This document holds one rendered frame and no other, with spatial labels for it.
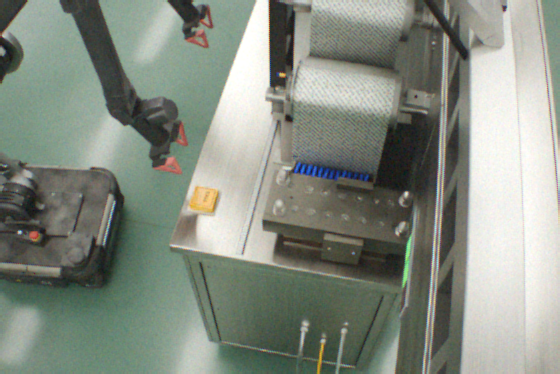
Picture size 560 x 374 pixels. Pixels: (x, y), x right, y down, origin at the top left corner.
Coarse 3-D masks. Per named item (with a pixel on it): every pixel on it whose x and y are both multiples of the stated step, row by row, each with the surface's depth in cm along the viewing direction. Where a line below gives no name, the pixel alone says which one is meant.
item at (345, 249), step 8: (328, 240) 148; (336, 240) 148; (344, 240) 148; (352, 240) 148; (360, 240) 148; (328, 248) 151; (336, 248) 150; (344, 248) 150; (352, 248) 149; (360, 248) 148; (328, 256) 155; (336, 256) 154; (344, 256) 153; (352, 256) 152
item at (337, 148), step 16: (304, 128) 148; (320, 128) 146; (336, 128) 145; (304, 144) 153; (320, 144) 152; (336, 144) 150; (352, 144) 149; (368, 144) 147; (304, 160) 159; (320, 160) 157; (336, 160) 156; (352, 160) 154; (368, 160) 153
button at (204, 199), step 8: (200, 192) 167; (208, 192) 167; (216, 192) 167; (192, 200) 166; (200, 200) 166; (208, 200) 166; (216, 200) 168; (192, 208) 166; (200, 208) 165; (208, 208) 164
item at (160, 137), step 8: (160, 128) 148; (168, 128) 153; (144, 136) 148; (152, 136) 147; (160, 136) 149; (168, 136) 151; (152, 144) 150; (160, 144) 150; (168, 144) 149; (152, 152) 151; (160, 152) 149; (168, 152) 149
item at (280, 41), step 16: (272, 0) 157; (272, 16) 162; (288, 16) 170; (272, 32) 167; (288, 32) 184; (272, 48) 172; (288, 48) 190; (272, 64) 177; (288, 64) 196; (272, 80) 183
